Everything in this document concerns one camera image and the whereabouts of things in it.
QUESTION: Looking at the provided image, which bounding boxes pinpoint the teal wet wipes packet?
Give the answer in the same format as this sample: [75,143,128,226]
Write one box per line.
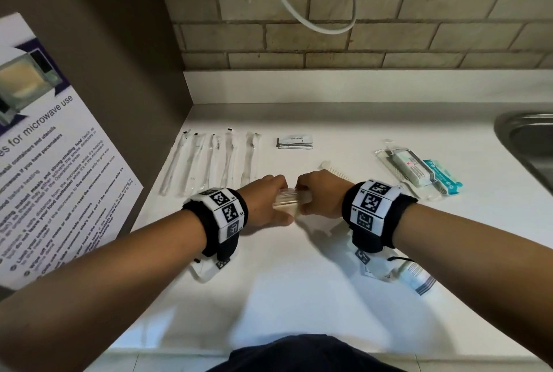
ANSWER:
[423,159,463,195]

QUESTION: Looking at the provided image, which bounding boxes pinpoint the white and blue poster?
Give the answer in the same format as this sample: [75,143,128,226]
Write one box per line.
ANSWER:
[0,12,144,290]

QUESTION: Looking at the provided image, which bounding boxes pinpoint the stack of small white sachets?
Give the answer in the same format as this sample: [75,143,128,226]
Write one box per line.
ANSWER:
[278,134,313,146]

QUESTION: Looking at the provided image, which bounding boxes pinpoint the person's dark clothing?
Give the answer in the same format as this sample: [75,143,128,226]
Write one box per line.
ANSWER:
[207,335,407,372]

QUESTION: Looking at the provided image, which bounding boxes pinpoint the person's right hand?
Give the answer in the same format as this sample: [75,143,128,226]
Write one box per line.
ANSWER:
[295,169,355,220]

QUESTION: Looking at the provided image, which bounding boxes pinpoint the person's right forearm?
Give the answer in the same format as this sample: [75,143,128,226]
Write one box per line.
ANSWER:
[392,202,553,368]

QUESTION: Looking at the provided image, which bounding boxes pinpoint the white box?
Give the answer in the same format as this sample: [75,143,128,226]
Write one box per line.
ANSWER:
[391,147,435,188]
[397,261,437,296]

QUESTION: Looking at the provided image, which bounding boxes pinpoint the black wristband with marker tags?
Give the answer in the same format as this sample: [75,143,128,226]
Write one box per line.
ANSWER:
[342,179,419,254]
[182,187,249,261]

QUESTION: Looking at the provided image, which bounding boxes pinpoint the steel sink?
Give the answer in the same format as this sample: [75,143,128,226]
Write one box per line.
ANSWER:
[494,111,553,195]

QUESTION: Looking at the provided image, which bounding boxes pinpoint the person's left hand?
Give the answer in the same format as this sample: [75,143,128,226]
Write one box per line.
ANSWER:
[236,174,294,230]

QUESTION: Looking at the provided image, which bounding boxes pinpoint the person's left forearm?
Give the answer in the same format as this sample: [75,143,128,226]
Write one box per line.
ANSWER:
[0,210,207,372]

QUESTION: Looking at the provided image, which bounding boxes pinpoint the white countertop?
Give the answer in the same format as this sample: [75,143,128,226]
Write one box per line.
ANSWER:
[108,103,553,362]

